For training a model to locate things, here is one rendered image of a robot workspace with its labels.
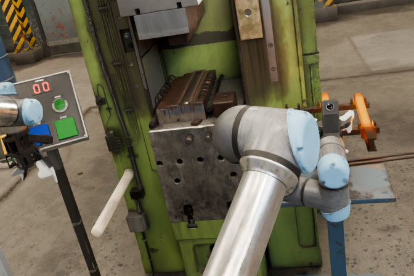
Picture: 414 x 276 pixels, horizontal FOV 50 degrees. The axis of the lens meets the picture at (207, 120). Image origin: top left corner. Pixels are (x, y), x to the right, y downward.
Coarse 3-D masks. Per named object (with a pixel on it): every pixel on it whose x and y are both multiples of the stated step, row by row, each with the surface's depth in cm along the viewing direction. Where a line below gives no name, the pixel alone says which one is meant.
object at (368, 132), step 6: (354, 96) 167; (360, 96) 165; (360, 102) 160; (360, 108) 155; (366, 108) 155; (360, 114) 151; (366, 114) 151; (360, 120) 149; (366, 120) 146; (366, 126) 142; (372, 126) 140; (366, 132) 136; (372, 132) 136; (366, 138) 141; (372, 138) 133; (366, 144) 138; (372, 144) 133; (372, 150) 134
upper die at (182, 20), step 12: (156, 12) 165; (168, 12) 164; (180, 12) 164; (192, 12) 175; (204, 12) 202; (144, 24) 167; (156, 24) 167; (168, 24) 166; (180, 24) 166; (192, 24) 173; (144, 36) 169; (156, 36) 169
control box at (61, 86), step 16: (32, 80) 173; (48, 80) 174; (64, 80) 175; (32, 96) 172; (48, 96) 173; (64, 96) 174; (48, 112) 172; (64, 112) 173; (80, 112) 174; (0, 128) 168; (80, 128) 173; (0, 144) 167; (64, 144) 173; (0, 160) 166
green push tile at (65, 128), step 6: (60, 120) 172; (66, 120) 172; (72, 120) 172; (60, 126) 171; (66, 126) 172; (72, 126) 172; (60, 132) 171; (66, 132) 171; (72, 132) 172; (60, 138) 171; (66, 138) 171
